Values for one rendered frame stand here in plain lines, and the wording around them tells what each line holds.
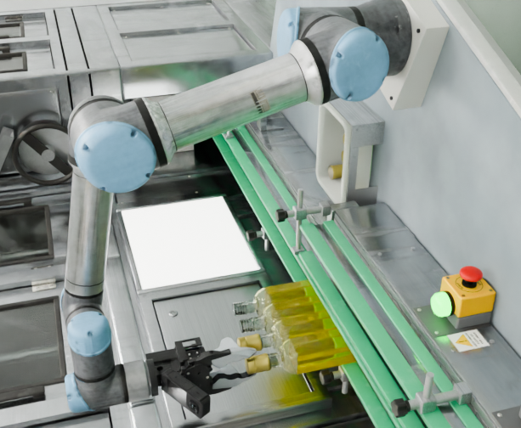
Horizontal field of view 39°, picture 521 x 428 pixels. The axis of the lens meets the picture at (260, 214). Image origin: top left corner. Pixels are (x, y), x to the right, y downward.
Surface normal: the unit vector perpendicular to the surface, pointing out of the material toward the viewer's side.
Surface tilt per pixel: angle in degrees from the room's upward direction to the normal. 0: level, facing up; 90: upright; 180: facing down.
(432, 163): 0
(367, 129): 90
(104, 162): 85
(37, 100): 90
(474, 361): 90
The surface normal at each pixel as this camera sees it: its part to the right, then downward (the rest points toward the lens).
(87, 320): -0.01, -0.88
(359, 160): 0.29, 0.51
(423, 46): 0.27, 0.75
